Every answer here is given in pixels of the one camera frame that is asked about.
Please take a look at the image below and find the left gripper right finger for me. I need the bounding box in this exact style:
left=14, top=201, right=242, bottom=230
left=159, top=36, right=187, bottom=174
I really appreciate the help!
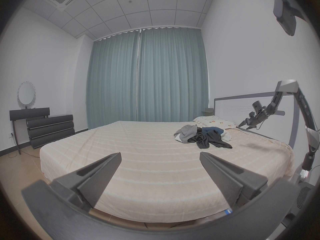
left=199, top=151, right=269, bottom=209

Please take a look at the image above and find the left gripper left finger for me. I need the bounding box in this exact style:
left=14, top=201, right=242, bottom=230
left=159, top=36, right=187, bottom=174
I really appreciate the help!
left=51, top=152, right=122, bottom=212

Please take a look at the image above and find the bed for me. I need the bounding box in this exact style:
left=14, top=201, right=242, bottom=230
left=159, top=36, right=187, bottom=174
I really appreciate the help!
left=39, top=91, right=300, bottom=231

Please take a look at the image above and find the pile of clothes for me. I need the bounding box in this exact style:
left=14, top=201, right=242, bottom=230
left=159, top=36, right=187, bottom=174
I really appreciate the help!
left=174, top=124, right=233, bottom=150

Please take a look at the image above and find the white printed pillow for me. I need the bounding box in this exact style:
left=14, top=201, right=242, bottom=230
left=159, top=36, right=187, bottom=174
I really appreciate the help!
left=192, top=116, right=237, bottom=130

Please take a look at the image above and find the blue-green curtain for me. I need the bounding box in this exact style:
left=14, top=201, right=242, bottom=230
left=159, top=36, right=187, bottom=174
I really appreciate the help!
left=136, top=26, right=209, bottom=122
left=86, top=30, right=139, bottom=131

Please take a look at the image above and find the black dressing table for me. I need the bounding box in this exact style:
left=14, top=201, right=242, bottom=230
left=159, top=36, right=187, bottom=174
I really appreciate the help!
left=9, top=107, right=50, bottom=155

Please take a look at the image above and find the oval white-framed mirror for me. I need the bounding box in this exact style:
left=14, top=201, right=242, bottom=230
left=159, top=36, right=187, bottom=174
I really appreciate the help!
left=17, top=81, right=36, bottom=109

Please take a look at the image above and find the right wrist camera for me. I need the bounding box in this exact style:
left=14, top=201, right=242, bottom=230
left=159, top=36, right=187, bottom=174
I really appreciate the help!
left=251, top=100, right=266, bottom=114

